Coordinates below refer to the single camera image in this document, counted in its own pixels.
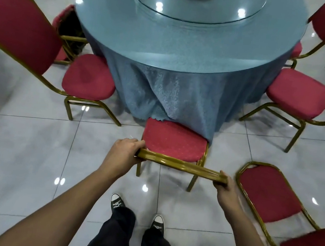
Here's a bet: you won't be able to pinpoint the glass lazy susan turntable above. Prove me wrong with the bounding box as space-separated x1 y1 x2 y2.
125 0 267 32

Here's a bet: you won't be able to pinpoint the blue round table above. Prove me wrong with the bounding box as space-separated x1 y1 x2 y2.
59 0 312 154

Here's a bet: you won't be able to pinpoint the person's left hand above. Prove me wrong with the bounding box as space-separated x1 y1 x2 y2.
97 134 149 182

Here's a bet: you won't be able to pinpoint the black white canvas sneaker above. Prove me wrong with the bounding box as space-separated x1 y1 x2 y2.
109 193 127 214
149 214 166 237

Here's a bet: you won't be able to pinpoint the black trousers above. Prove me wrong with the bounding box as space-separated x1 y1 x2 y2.
83 202 188 246

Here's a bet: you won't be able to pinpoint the person's left forearm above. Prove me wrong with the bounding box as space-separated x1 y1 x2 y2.
0 152 133 246

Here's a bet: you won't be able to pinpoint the person's right hand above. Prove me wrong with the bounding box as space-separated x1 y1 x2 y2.
208 169 248 225

